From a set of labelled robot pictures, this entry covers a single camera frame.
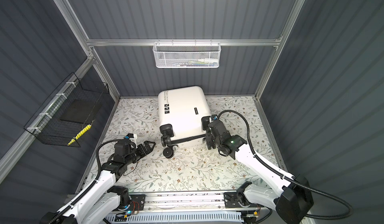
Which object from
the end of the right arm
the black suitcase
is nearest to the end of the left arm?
the black suitcase

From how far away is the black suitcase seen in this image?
2.64 ft

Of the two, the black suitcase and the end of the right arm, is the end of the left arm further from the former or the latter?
the end of the right arm

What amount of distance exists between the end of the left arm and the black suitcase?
9cm

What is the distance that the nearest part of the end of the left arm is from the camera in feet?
Result: 2.12
